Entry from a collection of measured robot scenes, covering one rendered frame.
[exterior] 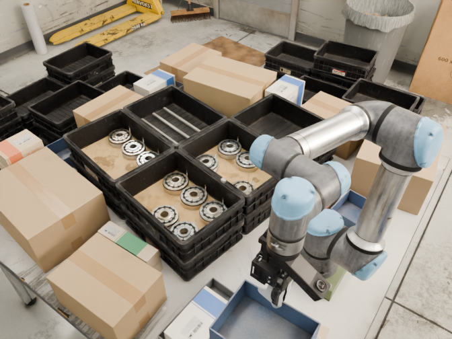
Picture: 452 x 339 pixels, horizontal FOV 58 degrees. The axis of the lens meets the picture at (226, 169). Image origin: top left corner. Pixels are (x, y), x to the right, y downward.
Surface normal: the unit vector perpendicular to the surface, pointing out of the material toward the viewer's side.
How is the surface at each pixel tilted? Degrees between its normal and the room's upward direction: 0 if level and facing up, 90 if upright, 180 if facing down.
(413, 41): 90
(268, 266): 4
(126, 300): 0
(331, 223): 10
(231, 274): 0
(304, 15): 90
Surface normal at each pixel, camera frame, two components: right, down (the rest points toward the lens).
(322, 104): 0.00, -0.73
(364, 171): -0.47, 0.60
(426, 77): -0.54, 0.33
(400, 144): -0.71, 0.26
